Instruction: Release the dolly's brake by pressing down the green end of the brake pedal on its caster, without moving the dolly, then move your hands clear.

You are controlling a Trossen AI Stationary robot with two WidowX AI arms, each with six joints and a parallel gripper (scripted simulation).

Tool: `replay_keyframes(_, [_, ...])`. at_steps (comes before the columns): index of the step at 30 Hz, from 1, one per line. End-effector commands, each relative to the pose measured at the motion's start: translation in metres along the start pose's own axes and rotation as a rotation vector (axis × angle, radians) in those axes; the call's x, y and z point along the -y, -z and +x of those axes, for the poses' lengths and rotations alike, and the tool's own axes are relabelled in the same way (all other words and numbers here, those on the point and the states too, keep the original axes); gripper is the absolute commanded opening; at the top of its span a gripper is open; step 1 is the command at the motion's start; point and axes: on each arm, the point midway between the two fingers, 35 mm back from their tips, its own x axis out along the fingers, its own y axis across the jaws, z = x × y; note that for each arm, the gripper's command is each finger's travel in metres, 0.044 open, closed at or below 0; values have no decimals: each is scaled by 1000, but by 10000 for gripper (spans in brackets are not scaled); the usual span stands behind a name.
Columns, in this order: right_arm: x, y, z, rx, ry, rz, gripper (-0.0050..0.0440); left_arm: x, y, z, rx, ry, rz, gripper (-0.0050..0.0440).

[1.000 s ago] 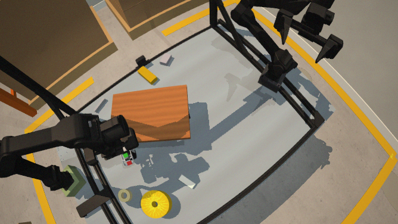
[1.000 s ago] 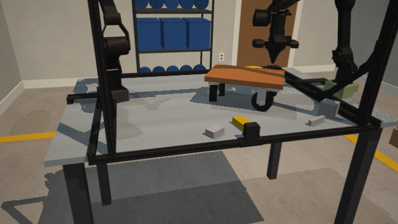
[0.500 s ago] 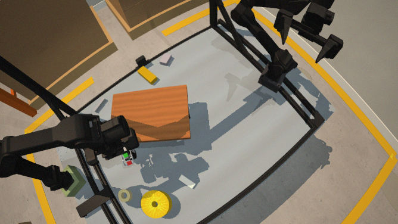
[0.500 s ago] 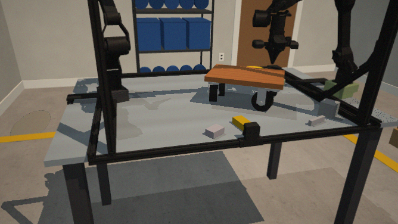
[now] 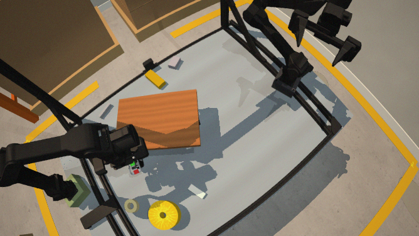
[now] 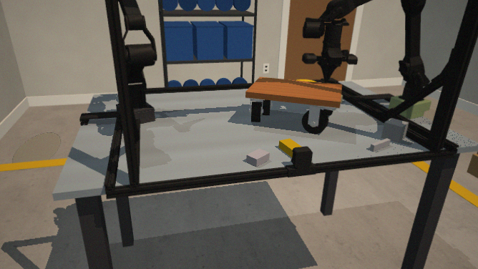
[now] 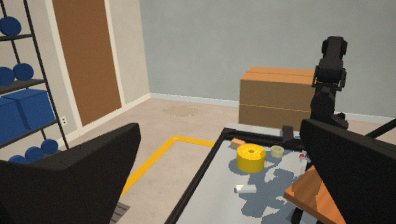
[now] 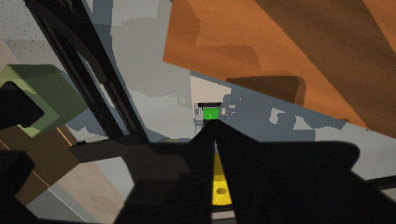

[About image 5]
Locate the pale pink rectangular block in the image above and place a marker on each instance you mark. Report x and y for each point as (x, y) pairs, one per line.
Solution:
(174, 62)

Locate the yellow rectangular block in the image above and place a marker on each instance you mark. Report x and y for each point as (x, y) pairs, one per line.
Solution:
(155, 79)

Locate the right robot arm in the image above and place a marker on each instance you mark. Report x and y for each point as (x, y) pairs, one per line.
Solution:
(80, 142)

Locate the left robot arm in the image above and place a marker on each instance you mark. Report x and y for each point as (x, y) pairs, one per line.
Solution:
(334, 13)

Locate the grey rectangular bar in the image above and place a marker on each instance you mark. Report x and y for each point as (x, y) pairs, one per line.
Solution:
(105, 110)

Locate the beige roll of masking tape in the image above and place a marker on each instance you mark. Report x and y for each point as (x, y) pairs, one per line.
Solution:
(128, 208)

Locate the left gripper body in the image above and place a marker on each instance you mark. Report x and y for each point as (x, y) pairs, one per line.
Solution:
(325, 32)

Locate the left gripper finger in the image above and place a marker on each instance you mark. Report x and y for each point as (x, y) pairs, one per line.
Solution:
(345, 52)
(301, 23)

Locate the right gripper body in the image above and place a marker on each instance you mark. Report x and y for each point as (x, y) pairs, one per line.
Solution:
(139, 152)

